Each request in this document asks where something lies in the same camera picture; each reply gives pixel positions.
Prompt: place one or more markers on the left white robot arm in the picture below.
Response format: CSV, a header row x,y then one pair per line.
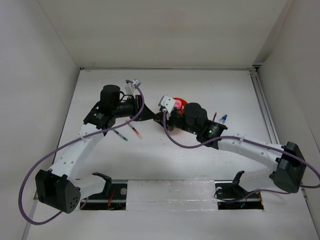
x,y
59,187

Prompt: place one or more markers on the clear blue spray bottle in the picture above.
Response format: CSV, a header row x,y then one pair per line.
x,y
223,119

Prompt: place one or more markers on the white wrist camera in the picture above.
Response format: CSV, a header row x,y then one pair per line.
x,y
167,104
131,86

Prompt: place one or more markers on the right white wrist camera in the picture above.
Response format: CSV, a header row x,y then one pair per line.
x,y
167,104

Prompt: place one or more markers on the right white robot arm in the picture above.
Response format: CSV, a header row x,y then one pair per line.
x,y
285,163

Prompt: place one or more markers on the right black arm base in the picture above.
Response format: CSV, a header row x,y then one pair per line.
x,y
229,192

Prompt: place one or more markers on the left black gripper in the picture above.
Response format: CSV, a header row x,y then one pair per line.
x,y
146,114

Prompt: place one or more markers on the green pen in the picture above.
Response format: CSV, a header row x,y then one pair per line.
x,y
120,135

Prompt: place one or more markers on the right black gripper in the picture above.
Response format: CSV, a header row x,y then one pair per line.
x,y
168,121

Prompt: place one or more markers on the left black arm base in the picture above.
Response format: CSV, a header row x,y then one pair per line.
x,y
113,197

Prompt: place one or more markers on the orange round divided container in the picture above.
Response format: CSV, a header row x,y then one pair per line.
x,y
184,102

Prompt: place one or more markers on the orange capped red pen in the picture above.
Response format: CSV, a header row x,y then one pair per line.
x,y
134,129

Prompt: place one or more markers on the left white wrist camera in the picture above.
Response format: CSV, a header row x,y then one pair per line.
x,y
131,86

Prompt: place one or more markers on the pink capped glue bottle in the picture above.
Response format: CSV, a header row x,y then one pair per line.
x,y
178,104

